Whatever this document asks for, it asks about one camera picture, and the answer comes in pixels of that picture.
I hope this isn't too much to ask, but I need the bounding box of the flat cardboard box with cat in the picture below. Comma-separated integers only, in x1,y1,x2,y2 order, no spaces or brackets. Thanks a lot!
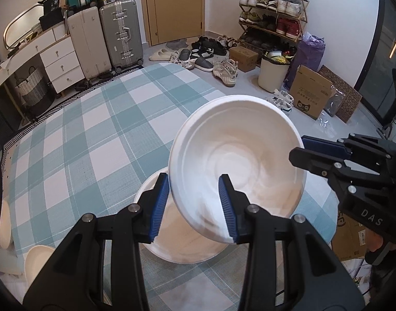
290,65,334,120

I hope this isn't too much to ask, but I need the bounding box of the black bag on dresser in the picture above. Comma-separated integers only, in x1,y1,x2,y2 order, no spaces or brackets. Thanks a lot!
38,0,64,31

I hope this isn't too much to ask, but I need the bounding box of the wooden door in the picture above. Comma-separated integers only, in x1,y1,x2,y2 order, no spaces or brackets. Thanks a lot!
141,0,205,46

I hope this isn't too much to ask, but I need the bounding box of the purple bag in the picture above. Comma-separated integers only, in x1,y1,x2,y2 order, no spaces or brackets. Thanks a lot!
284,32,326,90

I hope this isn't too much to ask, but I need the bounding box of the white sneaker pair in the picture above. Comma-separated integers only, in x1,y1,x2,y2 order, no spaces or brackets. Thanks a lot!
266,89,294,115

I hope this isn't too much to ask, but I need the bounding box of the beige suitcase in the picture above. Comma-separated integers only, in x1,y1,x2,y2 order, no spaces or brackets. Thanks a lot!
66,6,111,79

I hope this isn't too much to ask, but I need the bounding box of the silver aluminium suitcase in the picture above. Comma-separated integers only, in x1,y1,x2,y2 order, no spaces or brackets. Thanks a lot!
100,0,143,74

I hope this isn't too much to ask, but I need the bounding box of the oval mirror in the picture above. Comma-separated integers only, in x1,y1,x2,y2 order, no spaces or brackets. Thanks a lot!
3,4,44,51

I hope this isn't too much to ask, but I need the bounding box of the brown cardboard box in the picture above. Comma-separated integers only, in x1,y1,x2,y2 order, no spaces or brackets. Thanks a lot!
229,46,258,72

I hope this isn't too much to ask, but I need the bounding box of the white drawer dresser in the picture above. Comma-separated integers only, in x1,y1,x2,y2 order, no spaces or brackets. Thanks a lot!
0,23,85,93

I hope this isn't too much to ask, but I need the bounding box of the white trash bin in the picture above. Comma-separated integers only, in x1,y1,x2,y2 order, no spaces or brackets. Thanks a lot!
258,51,290,93

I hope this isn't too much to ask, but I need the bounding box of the white foam bowl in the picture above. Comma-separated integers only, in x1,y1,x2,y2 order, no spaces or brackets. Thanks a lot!
168,95,306,244

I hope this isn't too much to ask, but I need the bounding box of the teal checked tablecloth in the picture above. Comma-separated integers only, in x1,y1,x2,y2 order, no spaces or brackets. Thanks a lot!
4,63,337,310

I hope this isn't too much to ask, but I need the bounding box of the woven laundry basket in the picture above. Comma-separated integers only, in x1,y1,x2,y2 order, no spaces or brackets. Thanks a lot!
15,66,55,118

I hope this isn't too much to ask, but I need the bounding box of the shoe rack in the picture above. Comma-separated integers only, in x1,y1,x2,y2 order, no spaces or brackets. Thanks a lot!
238,0,309,57

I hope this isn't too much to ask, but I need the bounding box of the cream plate stack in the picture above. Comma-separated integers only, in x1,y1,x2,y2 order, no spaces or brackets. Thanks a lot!
132,166,239,265

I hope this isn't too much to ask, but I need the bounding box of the cream bowl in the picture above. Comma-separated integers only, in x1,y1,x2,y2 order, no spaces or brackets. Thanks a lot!
24,245,55,286

